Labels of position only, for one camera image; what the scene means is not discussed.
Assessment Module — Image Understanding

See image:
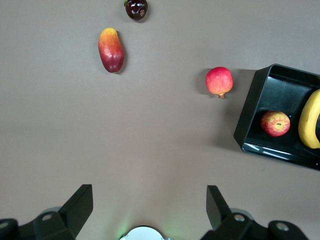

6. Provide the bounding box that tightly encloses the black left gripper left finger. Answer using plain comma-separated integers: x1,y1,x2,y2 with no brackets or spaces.
0,184,94,240

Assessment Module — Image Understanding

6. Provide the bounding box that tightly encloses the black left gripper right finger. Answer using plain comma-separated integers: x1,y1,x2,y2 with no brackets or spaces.
199,184,310,240

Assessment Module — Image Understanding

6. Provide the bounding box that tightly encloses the red yellow apple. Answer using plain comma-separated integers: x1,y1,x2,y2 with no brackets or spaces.
260,110,291,138

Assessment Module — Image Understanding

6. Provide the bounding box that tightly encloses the black plastic box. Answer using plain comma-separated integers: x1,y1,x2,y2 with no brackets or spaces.
233,63,320,172

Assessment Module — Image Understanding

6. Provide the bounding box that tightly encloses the yellow banana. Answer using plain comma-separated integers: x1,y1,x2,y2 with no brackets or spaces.
298,88,320,150

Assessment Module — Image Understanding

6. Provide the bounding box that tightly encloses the red pomegranate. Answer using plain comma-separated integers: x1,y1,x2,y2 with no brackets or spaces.
205,66,235,100

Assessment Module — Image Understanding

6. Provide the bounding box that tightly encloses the red yellow mango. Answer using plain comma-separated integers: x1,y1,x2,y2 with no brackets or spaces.
97,27,125,74

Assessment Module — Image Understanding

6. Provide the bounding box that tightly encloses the dark purple mangosteen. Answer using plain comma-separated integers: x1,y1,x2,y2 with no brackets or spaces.
123,0,149,22

